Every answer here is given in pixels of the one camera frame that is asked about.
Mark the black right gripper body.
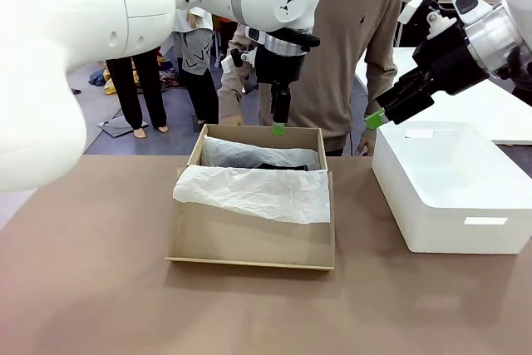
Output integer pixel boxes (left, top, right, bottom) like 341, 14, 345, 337
412, 22, 490, 97

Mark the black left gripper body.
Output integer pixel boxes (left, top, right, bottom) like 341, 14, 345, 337
254, 45, 305, 85

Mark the black leather buckle shoe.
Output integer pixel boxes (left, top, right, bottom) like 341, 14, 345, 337
215, 154, 311, 172

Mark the white tissue wrapping paper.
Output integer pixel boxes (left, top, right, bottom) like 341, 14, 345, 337
172, 135, 332, 225

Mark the white plastic bin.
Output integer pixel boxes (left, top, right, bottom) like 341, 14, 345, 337
371, 121, 532, 255

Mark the brown cardboard shoe box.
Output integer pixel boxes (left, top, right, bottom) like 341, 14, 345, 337
165, 123, 336, 271

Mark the person's left forearm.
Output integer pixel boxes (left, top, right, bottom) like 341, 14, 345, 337
362, 45, 401, 131

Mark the person's left hand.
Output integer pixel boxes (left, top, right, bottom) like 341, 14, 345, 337
355, 127, 377, 158

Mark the person in beige sweater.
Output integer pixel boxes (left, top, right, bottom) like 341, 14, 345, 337
216, 0, 405, 158

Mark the bystander in dark clothes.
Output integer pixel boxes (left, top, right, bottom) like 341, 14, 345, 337
513, 83, 532, 107

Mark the mannequin in grey shorts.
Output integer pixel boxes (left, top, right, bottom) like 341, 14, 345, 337
172, 5, 220, 126

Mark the pile of colourful clothes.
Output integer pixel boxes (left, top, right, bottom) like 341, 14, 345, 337
89, 49, 183, 96

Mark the mannequin in cream jacket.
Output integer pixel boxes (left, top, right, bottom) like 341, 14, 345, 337
104, 47, 170, 140

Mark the dark grey floor board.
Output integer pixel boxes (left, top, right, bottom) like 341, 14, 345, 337
97, 117, 149, 138

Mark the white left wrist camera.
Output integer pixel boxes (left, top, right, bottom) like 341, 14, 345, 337
220, 47, 259, 78

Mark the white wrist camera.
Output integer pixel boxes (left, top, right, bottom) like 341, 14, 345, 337
220, 47, 259, 78
397, 0, 456, 39

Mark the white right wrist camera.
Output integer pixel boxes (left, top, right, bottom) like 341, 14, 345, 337
397, 0, 456, 39

